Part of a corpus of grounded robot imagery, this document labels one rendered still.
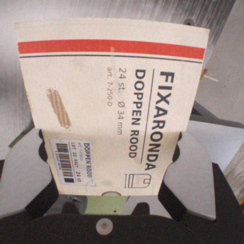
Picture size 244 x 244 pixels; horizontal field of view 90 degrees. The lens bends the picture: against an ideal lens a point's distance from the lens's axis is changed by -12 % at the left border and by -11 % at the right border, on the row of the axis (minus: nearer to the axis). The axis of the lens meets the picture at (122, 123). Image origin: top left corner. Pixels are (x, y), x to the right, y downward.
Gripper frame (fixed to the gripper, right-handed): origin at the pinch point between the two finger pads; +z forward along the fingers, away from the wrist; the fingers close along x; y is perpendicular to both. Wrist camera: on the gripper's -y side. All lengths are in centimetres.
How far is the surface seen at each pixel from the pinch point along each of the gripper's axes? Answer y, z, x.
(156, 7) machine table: -12.6, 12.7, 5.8
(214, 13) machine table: -13.2, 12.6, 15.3
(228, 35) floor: -25, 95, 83
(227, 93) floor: 20, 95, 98
